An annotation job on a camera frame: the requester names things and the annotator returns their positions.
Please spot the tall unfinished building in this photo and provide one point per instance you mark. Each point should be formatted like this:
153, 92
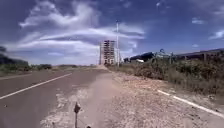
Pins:
108, 51

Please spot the sandy dirt strip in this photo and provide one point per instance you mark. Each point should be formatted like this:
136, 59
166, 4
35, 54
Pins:
110, 100

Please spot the white edge road line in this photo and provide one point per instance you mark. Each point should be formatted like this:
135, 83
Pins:
193, 104

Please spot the dry scrub verge with bushes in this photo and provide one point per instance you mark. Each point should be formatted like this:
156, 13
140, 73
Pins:
186, 74

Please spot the white centre road line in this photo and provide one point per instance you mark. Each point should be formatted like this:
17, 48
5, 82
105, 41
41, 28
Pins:
33, 86

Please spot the low dark-roofed building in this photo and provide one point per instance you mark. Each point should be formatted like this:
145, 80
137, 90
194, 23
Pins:
200, 55

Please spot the grey asphalt road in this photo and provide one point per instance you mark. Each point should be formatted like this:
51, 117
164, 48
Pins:
30, 101

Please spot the pole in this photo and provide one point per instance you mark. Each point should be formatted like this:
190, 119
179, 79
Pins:
117, 43

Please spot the robot's own part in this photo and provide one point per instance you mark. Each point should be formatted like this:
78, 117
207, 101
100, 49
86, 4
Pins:
76, 109

